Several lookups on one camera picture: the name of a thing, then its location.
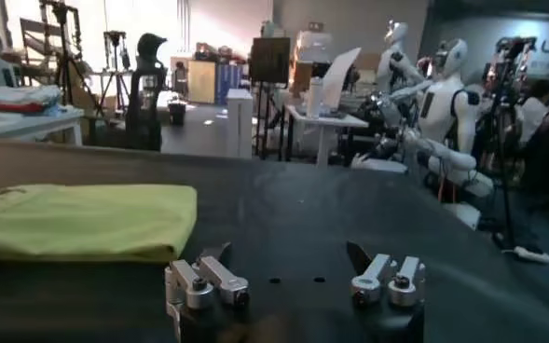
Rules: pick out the white humanoid robot raised arm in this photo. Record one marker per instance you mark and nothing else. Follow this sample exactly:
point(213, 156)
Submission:
point(395, 51)

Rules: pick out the white standing desk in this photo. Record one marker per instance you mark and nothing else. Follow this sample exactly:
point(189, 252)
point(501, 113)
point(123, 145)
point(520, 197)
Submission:
point(325, 123)

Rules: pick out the black monitor on stand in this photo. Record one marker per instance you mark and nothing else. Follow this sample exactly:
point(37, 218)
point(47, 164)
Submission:
point(269, 60)

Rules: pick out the white water bottle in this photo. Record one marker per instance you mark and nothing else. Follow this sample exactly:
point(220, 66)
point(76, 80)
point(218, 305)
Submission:
point(314, 98)

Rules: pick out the white power strip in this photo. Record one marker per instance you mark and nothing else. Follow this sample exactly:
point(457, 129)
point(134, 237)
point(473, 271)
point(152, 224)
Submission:
point(530, 255)

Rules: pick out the black pole stand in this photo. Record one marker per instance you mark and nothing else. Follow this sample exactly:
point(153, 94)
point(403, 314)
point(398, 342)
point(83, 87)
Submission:
point(504, 140)

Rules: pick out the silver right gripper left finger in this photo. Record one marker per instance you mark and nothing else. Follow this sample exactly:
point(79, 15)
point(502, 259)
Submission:
point(199, 284)

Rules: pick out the yellow-green t-shirt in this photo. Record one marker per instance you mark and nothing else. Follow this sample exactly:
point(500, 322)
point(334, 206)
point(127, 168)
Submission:
point(83, 219)

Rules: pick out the white work table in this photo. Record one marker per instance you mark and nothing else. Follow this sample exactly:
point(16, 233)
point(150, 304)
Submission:
point(22, 123)

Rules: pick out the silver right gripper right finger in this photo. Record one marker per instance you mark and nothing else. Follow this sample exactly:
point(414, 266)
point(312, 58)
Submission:
point(386, 284)

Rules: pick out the black office chair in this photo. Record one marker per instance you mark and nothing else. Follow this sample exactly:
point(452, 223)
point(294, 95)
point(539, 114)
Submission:
point(146, 102)

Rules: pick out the stack of folded clothes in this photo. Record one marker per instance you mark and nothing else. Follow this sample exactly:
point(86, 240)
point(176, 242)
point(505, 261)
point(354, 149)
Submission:
point(13, 100)

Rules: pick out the tall white cardboard box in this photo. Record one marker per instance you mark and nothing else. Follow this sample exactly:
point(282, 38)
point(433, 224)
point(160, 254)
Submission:
point(239, 121)

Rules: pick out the tall black tripod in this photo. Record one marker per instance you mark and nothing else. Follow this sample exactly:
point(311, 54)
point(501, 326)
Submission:
point(63, 46)

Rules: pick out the white humanoid robot on base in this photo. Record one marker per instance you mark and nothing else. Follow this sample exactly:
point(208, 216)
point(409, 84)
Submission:
point(442, 107)

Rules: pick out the short black tripod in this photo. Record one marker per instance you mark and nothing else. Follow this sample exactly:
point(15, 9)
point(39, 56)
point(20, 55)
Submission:
point(114, 46)

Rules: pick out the white curved board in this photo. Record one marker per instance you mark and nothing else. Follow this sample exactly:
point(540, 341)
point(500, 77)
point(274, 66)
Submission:
point(339, 79)

